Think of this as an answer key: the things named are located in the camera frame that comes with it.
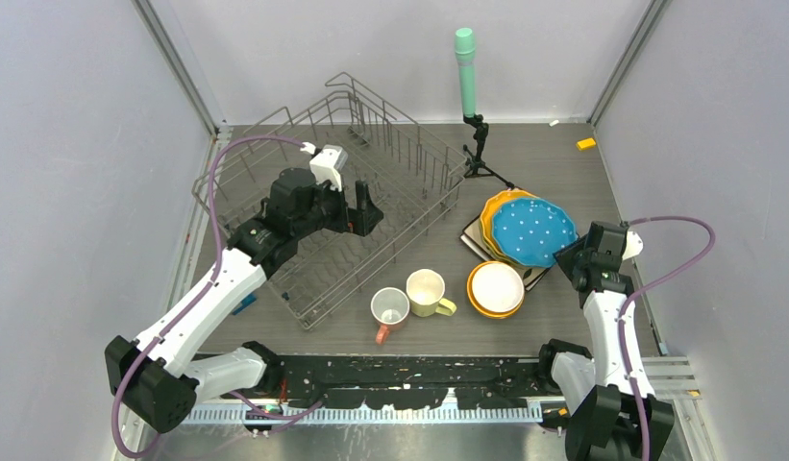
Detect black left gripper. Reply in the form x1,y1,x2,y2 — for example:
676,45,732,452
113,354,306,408
293,174,382,239

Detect blue polka dot plate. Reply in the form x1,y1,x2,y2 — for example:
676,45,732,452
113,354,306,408
491,197,579,268

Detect orange polka dot plate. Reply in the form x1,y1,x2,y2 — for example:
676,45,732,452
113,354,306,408
480,188,538,262

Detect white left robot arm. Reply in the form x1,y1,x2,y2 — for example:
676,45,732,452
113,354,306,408
105,168,383,434

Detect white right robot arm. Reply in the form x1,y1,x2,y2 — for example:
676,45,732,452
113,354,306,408
534,221,675,460

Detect white bowl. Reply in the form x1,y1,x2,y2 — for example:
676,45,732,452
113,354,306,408
472,262,525,313

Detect green polka dot plate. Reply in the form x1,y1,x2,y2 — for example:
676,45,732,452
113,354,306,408
481,232,523,267

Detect yellow green mug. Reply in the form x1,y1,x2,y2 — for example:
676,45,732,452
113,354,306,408
406,269,456,317

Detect square floral plate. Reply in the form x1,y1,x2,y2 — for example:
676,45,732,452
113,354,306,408
460,218,550,291

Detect orange bowl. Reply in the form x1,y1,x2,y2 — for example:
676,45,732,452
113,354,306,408
466,261,526,320

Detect small yellow block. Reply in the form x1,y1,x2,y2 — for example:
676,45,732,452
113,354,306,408
576,137,597,151

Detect blue green toy blocks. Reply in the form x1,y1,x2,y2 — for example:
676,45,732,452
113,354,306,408
232,294,257,315

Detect green microphone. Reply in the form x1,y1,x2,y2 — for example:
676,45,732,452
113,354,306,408
454,27,476,118

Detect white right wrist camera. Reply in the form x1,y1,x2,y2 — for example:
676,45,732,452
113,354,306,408
622,230,644,261

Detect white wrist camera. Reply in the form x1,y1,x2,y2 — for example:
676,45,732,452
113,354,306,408
622,230,644,261
300,142,349,192

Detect grey wire dish rack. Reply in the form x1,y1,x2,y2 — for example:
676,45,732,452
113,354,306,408
192,72,466,329

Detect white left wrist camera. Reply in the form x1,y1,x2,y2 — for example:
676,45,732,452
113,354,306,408
300,142,349,192

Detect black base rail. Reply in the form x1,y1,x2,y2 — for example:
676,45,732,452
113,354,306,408
259,355,561,410

